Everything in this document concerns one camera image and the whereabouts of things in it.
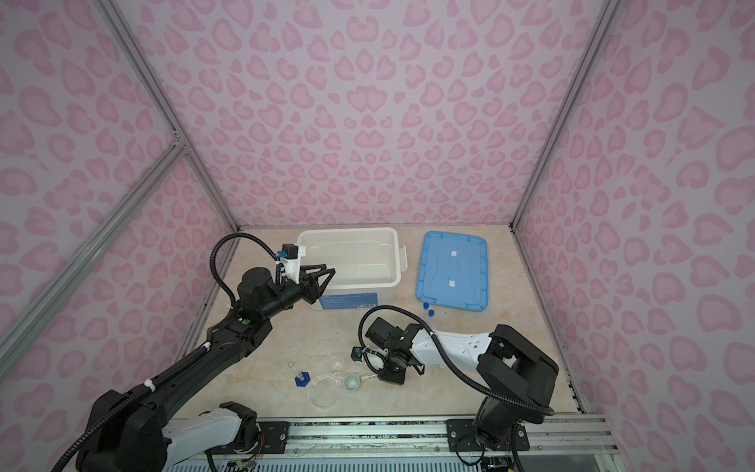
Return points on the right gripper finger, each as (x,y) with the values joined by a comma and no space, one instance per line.
(399,369)
(385,373)

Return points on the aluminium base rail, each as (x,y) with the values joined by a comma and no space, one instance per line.
(565,442)

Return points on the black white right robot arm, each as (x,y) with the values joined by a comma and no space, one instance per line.
(516,377)

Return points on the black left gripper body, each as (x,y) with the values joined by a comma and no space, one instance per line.
(293,294)

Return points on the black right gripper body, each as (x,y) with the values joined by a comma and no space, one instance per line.
(391,363)

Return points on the clear glass petri dish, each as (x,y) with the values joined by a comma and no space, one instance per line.
(324,391)

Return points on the small cylinder blue hexagonal base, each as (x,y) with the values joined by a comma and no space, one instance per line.
(301,378)

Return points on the blue plastic bin lid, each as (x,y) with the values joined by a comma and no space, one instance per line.
(454,271)

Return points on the diagonal aluminium frame bar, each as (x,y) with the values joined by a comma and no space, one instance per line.
(40,314)

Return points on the white plastic storage bin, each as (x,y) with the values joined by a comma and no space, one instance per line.
(368,263)

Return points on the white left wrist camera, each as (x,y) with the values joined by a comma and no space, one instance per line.
(290,261)

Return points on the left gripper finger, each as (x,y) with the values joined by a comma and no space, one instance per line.
(314,273)
(320,288)

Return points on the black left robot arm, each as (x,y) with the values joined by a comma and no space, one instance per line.
(125,430)

